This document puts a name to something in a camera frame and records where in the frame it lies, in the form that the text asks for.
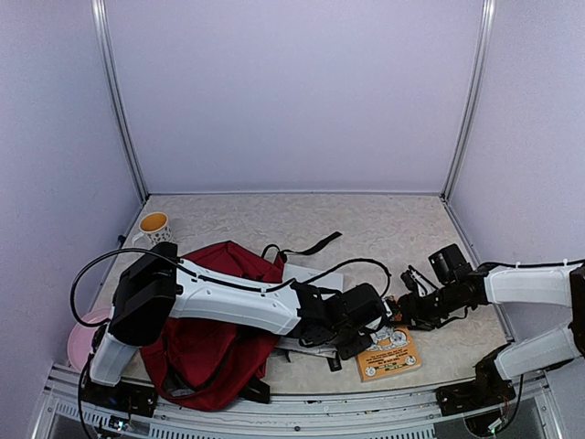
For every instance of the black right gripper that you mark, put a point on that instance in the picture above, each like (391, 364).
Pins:
(404, 302)

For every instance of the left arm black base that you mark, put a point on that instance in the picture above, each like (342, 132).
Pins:
(124, 397)

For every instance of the red backpack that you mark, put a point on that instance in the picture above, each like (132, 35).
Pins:
(204, 364)

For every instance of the left aluminium frame post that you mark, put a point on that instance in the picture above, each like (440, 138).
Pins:
(101, 24)

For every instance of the orange comic booklet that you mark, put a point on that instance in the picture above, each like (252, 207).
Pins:
(392, 352)

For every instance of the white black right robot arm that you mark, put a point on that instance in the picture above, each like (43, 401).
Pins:
(542, 304)

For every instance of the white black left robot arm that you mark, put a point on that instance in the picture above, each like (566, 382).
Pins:
(311, 306)

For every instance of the pink black highlighter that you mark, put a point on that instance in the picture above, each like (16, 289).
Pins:
(334, 364)

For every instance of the pink plate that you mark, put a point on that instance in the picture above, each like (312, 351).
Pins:
(80, 337)

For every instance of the right aluminium frame post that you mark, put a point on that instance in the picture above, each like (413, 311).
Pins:
(472, 99)

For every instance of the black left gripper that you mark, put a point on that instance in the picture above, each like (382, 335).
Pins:
(348, 352)

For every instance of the white patterned mug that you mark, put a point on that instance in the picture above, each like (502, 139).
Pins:
(155, 228)

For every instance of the aluminium frame post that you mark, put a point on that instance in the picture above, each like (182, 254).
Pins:
(472, 99)
(101, 24)

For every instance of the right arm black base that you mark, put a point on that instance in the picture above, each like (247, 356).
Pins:
(486, 389)

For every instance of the aluminium front rail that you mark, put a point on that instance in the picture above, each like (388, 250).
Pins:
(411, 413)

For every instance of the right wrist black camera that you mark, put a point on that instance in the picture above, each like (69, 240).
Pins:
(450, 263)

